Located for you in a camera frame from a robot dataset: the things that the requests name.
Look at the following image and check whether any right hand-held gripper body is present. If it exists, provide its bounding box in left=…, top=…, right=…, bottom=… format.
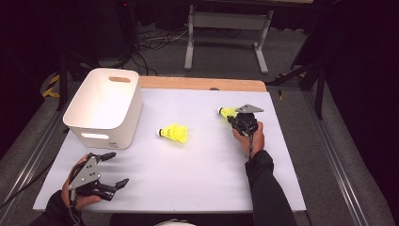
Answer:
left=227, top=104, right=265, bottom=138

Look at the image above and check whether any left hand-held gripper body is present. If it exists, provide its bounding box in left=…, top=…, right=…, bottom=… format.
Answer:
left=67, top=153, right=117, bottom=202

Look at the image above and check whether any white plastic storage bin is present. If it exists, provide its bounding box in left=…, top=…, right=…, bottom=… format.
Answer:
left=62, top=68, right=144, bottom=151

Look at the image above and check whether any person's right hand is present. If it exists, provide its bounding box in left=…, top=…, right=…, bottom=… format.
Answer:
left=232, top=121, right=266, bottom=159

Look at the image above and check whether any person's left hand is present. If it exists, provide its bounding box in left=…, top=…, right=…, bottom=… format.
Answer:
left=60, top=153, right=103, bottom=212

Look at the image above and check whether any wooden table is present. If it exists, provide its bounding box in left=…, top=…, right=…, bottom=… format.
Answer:
left=137, top=75, right=267, bottom=93

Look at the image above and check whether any white rounded object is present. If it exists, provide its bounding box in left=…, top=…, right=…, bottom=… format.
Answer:
left=153, top=218, right=197, bottom=226

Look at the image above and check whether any white table mat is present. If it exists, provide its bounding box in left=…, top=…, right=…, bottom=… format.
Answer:
left=32, top=88, right=307, bottom=215

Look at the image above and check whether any black metal stand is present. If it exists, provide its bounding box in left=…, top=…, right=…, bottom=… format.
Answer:
left=266, top=56, right=327, bottom=121

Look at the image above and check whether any yellow black striped tape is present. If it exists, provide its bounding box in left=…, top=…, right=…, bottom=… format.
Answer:
left=41, top=73, right=61, bottom=99

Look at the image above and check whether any black device with red light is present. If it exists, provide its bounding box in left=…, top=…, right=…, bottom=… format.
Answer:
left=116, top=0, right=140, bottom=51

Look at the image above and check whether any right hand-held gripper cable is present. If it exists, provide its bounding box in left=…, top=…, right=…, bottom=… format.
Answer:
left=247, top=131, right=254, bottom=158

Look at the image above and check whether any hand-held gripper cable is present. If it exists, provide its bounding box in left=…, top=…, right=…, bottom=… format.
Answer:
left=67, top=189, right=83, bottom=226
left=247, top=131, right=254, bottom=158

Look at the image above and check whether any left hand-held gripper cable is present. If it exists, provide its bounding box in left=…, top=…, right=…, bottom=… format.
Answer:
left=67, top=189, right=83, bottom=226

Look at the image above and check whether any aluminium floor rail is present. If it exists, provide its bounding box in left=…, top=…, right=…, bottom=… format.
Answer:
left=302, top=90, right=371, bottom=226
left=0, top=82, right=79, bottom=226

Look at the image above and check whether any black floor cable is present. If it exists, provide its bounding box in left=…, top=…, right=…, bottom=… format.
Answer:
left=0, top=159, right=56, bottom=210

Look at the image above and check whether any grey metal table frame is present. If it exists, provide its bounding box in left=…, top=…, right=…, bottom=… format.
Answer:
left=184, top=4, right=275, bottom=75

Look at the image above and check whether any tangle of black floor cables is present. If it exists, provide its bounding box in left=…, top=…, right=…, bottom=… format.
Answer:
left=126, top=27, right=189, bottom=76

